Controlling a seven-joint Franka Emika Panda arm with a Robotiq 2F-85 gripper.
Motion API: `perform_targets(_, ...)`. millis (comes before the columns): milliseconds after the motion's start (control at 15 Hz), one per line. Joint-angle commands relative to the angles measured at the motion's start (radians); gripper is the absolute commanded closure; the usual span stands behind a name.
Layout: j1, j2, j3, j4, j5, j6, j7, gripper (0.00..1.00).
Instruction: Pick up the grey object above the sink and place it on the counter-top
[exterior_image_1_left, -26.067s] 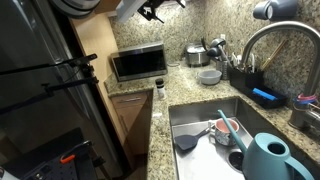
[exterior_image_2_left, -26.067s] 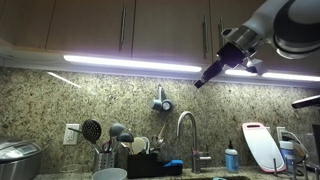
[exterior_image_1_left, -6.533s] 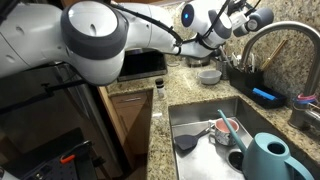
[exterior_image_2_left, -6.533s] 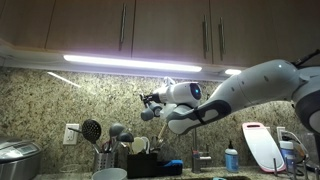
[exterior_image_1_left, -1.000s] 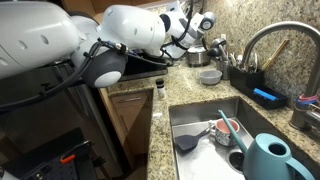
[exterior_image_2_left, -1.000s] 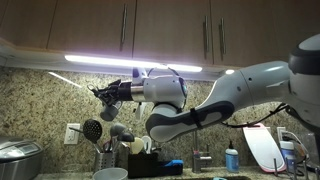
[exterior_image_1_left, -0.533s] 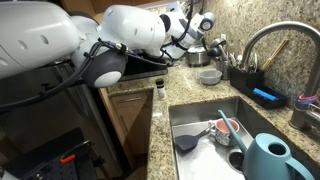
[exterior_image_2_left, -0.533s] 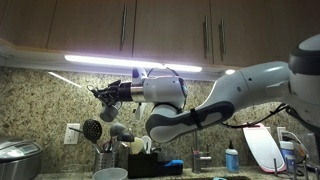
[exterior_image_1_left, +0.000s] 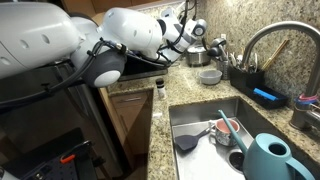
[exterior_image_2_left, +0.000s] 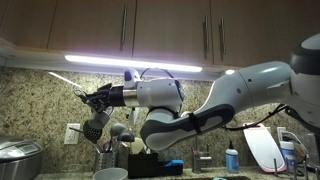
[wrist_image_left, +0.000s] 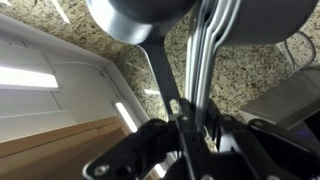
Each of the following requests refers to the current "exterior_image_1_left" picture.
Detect stainless steel sink basin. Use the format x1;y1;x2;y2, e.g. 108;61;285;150
168;95;320;180

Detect black sink caddy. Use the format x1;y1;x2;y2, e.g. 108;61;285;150
228;64;289;110

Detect black sink drain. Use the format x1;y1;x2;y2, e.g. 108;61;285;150
228;149;246;173

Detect small black-capped shaker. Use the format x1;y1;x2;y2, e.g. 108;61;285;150
155;77;167;100

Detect wooden drawer cabinet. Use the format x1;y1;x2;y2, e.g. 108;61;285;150
109;89;154;168

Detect silver rice cooker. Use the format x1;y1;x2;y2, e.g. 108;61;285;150
185;44;211;67

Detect grey bowl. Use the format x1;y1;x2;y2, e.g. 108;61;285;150
198;69;223;86

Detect dark grey spatula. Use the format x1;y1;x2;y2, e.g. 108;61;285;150
174;127;211;152

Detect dark ladle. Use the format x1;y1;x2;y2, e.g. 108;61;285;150
205;47;225;63

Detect perforated metal utensil holder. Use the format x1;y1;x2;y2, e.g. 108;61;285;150
215;59;231;80

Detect grey ladle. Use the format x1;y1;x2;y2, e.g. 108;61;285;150
209;37;231;63

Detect white plastic spoon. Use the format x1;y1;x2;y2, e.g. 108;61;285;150
230;52;243;68

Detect blue sponge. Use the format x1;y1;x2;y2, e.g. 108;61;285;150
252;87;278;102

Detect dark steel refrigerator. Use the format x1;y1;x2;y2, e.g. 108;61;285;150
0;63;124;180

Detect wooden chopsticks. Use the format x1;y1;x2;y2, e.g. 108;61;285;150
259;39;288;72

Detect teal watering can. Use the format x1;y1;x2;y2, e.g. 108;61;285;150
218;109;316;180

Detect black robot cart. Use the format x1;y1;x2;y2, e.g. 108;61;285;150
0;127;113;180

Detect stainless steel gooseneck faucet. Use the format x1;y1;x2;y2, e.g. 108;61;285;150
240;20;320;132

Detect pink blue rubber bands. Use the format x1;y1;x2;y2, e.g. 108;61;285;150
293;93;319;105

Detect metal drawer handle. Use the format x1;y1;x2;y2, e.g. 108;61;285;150
119;96;143;103

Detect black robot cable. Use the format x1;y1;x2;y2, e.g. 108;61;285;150
46;0;198;94

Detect wooden wall cabinets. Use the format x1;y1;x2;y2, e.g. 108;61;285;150
61;0;188;15

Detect orange clamp handle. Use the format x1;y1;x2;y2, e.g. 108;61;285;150
59;154;77;164

